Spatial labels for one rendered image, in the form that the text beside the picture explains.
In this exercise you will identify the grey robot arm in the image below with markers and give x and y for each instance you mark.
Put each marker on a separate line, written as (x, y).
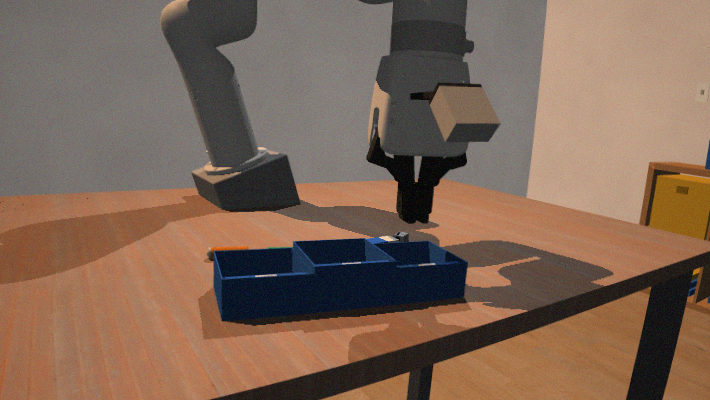
(194, 28)

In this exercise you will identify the dark blue rack of bins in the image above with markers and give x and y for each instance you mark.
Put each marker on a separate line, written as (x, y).
(333, 275)

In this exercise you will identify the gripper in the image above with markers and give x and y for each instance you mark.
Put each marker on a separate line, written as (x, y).
(407, 128)

